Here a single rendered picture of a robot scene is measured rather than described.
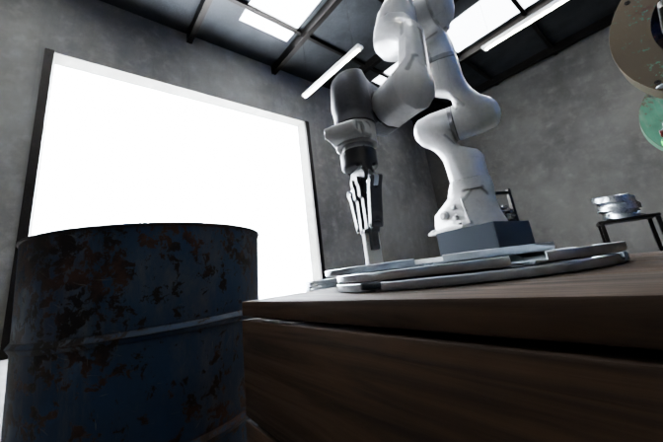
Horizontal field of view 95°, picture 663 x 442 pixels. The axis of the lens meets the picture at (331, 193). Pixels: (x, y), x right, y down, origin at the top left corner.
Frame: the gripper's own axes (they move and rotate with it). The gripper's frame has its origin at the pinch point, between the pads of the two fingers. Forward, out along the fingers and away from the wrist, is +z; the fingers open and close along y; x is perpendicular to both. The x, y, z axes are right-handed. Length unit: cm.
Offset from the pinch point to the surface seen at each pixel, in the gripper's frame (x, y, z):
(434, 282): 10.7, -32.8, 5.1
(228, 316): 26.3, 4.4, 8.2
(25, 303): 54, 4, 2
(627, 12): -179, 21, -113
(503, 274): 7.0, -35.7, 5.1
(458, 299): 14.2, -39.6, 5.6
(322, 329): 18.4, -27.5, 7.8
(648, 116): -334, 94, -101
